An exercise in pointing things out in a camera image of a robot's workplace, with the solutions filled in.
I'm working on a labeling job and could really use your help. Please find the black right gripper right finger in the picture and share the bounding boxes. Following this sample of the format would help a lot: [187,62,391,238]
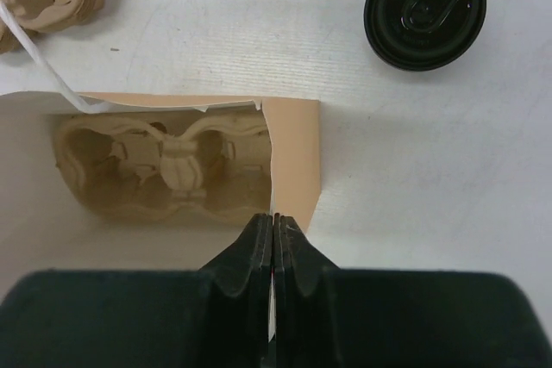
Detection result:
[273,215,551,367]

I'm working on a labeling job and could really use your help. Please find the brown paper takeout bag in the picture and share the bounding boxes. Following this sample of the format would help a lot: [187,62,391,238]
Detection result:
[0,0,323,343]

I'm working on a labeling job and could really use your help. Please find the black plastic cup lid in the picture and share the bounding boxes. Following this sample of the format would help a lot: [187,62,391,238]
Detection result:
[363,0,486,72]

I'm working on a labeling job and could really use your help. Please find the single brown pulp cup carrier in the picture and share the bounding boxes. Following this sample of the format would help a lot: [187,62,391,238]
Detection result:
[53,107,272,225]

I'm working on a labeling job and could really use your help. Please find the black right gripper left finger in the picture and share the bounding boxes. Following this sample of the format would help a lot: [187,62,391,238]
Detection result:
[1,214,273,367]

